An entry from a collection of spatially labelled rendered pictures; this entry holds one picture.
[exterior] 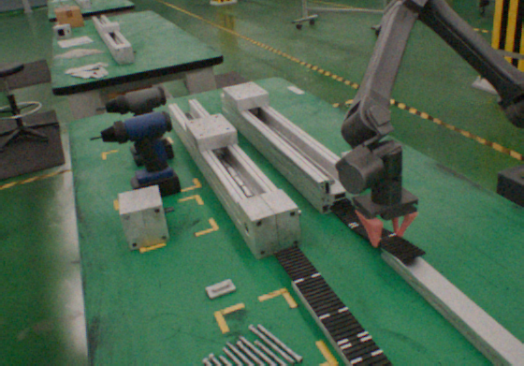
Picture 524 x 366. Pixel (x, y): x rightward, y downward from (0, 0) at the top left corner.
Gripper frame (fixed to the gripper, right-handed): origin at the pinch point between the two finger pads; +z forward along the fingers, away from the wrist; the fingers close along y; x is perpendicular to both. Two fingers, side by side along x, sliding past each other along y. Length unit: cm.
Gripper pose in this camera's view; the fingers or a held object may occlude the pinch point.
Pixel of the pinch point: (385, 238)
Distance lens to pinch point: 101.5
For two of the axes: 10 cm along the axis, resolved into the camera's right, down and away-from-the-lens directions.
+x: 3.4, 3.8, -8.6
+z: 1.1, 8.9, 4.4
